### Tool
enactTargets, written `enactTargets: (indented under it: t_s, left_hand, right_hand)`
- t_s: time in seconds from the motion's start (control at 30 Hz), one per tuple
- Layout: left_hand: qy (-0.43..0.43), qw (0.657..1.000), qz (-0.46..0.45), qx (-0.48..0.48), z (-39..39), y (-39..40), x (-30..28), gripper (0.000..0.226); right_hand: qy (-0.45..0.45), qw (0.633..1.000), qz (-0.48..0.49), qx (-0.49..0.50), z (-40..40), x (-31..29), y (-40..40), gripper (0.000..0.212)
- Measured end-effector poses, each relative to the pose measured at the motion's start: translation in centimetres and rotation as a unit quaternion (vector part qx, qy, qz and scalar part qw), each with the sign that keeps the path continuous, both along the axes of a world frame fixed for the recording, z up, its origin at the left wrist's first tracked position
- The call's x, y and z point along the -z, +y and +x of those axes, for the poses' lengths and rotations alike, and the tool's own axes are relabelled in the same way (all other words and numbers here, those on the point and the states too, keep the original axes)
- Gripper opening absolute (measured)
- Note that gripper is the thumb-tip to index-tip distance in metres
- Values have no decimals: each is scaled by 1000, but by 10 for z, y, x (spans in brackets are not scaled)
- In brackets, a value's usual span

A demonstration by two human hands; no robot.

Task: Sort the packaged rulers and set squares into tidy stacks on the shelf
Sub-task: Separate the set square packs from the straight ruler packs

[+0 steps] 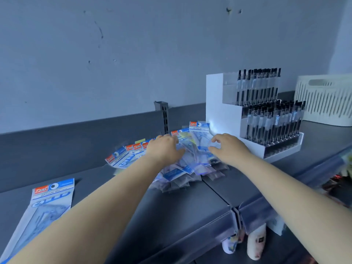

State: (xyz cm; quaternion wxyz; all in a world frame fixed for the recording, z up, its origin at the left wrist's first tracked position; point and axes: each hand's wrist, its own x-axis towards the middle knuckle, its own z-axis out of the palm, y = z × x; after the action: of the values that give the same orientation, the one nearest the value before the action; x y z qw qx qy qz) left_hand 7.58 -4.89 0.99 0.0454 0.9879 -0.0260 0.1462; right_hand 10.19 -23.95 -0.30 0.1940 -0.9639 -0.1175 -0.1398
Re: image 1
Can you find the person's left hand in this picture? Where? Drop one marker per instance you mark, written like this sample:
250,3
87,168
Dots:
165,151

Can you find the person's right hand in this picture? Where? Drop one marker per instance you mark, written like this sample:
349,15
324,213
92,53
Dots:
233,151

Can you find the pile of mixed packaged rulers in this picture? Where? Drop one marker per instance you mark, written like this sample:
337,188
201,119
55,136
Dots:
192,164

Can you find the pile of blue set-square packets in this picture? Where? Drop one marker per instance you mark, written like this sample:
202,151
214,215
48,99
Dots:
41,211

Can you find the person's right forearm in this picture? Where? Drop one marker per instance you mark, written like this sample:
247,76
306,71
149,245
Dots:
297,200

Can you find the person's left forearm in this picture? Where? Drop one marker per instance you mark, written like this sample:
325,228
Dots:
90,217

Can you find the rows of black gel pens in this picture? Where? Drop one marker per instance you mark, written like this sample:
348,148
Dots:
269,123

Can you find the white tiered pen display stand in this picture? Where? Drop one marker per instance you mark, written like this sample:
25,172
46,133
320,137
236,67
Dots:
220,107

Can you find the small printed white bottle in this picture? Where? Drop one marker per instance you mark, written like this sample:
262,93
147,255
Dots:
241,236

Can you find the small white box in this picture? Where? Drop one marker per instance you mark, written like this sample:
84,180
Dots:
276,226

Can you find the white slotted plastic basket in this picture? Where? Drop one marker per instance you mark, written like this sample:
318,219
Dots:
324,107

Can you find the grey shelf back panel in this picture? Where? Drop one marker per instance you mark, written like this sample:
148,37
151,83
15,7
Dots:
55,156

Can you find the grey slotted shelf post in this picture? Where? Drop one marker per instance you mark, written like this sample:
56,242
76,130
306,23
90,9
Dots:
165,118

